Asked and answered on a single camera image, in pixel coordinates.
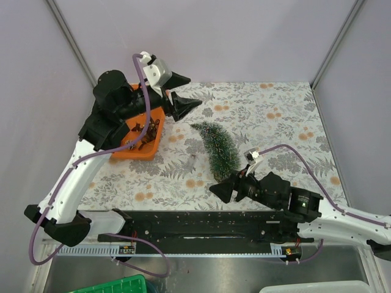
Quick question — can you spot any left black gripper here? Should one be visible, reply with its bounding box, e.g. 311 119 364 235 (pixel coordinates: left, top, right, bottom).
117 70 202 120

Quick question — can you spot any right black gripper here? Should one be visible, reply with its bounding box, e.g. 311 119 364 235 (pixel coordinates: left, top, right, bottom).
208 164 281 211

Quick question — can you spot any small green christmas tree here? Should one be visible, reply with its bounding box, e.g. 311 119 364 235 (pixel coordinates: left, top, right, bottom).
191 121 241 182

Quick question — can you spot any orange plastic bin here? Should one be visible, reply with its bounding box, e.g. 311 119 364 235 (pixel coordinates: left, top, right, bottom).
110 83 166 161

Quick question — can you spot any brown leaf decoration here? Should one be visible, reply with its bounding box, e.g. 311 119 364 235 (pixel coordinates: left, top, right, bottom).
131 118 160 151

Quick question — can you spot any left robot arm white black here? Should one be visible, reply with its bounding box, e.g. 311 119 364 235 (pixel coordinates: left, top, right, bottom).
24 65 202 247

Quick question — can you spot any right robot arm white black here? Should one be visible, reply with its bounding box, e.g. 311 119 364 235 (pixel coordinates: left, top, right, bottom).
209 171 390 261

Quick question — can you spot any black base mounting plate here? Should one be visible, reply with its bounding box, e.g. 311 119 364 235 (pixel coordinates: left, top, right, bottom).
97 209 315 256

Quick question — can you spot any floral patterned table mat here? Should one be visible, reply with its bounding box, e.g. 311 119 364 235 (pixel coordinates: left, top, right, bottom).
79 82 348 211

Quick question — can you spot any green plastic crate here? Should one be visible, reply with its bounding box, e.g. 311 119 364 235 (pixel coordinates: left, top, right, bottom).
73 275 147 293

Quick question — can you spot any white plastic container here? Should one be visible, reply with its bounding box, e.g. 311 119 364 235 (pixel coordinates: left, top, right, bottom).
260 281 372 293

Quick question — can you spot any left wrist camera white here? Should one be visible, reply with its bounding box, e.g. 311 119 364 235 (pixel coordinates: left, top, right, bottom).
140 51 172 90

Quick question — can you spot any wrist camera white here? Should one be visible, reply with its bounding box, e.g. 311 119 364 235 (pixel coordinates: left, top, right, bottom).
140 51 172 90
244 148 263 176

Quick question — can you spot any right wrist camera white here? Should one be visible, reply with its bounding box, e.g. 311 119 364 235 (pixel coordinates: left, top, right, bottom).
244 148 263 176

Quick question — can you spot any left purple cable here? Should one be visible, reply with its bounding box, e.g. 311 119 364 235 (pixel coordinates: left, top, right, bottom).
28 53 170 278

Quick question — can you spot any purple cable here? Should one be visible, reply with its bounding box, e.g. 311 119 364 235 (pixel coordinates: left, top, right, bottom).
28 53 170 278
259 144 391 265

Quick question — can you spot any white slotted cable duct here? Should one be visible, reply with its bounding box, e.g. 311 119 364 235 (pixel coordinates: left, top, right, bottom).
57 242 286 258

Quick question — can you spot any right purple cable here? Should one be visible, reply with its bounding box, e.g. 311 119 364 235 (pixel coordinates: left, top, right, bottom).
259 144 391 265

